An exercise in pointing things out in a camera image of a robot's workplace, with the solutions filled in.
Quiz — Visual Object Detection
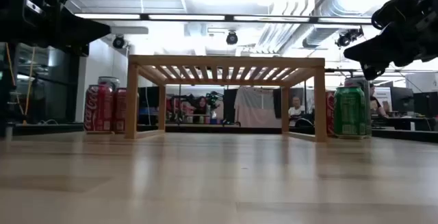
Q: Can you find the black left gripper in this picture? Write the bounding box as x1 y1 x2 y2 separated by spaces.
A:
0 0 112 57

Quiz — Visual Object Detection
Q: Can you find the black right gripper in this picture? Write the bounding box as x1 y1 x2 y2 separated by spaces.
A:
344 0 438 81

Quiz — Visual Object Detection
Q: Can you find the green soda can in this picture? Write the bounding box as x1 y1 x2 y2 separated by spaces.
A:
333 86 368 139

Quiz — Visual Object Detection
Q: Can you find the wooden slatted shelf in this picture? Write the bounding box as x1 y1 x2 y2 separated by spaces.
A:
123 54 329 143

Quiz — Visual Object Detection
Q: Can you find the black round ceiling lamp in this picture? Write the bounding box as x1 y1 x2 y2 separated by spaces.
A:
112 35 126 50
225 31 239 46

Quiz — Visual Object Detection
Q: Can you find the black ceiling device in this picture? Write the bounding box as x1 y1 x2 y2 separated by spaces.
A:
335 27 365 49

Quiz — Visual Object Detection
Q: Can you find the person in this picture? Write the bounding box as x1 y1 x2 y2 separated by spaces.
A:
194 96 209 116
288 96 307 117
368 83 390 119

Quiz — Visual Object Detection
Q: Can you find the black monitor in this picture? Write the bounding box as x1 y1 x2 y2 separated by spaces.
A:
389 86 415 114
413 92 438 119

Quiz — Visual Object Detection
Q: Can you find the dark glass partition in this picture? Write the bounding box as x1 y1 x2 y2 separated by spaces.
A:
0 42 90 125

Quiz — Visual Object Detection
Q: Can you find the black panel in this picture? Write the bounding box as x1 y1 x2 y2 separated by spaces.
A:
224 88 239 124
138 86 160 115

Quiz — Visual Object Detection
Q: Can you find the pink and white cloth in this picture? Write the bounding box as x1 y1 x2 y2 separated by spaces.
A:
234 86 283 128

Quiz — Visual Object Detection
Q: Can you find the black background robot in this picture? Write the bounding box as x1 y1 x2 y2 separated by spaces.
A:
205 91 225 110

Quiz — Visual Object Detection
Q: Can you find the black overhead light bar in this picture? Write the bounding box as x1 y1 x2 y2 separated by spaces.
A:
73 12 374 25

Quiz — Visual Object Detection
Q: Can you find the silver ventilation duct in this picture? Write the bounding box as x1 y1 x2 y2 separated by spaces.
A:
300 0 422 49

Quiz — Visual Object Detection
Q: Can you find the yellow extension cable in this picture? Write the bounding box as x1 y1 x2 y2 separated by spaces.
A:
5 42 37 126

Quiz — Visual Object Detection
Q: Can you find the black right table frame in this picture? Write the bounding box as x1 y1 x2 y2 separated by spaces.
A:
371 127 438 143

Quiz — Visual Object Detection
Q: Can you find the black table frame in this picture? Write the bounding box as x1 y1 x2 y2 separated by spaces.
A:
13 123 126 136
371 127 438 143

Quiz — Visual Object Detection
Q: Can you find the black left table frame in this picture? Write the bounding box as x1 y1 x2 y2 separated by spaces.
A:
13 123 126 136

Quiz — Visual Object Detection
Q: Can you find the small grey post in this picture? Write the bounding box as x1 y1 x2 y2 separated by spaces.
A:
4 121 14 142

